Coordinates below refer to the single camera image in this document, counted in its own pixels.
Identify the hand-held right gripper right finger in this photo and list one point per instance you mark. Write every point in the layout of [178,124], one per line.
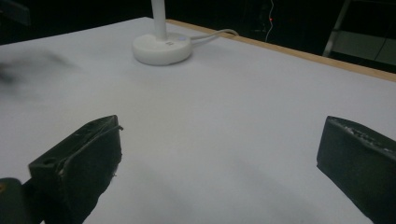
[358,165]

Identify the metal stand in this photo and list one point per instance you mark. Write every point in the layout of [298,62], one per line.
[337,26]

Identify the white lamp base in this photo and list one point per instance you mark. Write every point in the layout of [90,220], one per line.
[162,46]

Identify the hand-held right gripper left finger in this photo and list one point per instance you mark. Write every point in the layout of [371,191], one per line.
[84,168]

